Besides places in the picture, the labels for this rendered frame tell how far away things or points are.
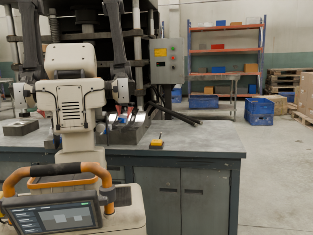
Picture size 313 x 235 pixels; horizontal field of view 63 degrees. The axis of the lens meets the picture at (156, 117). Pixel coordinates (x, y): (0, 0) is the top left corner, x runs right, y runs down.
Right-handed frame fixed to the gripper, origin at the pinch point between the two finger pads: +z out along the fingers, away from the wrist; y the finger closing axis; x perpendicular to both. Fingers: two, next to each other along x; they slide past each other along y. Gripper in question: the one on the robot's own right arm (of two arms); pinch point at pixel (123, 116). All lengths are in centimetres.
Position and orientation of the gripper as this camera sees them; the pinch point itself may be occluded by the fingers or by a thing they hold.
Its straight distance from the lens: 155.1
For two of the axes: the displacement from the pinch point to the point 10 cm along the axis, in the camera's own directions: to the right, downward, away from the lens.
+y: -9.8, -1.3, 1.3
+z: -1.2, 9.9, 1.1
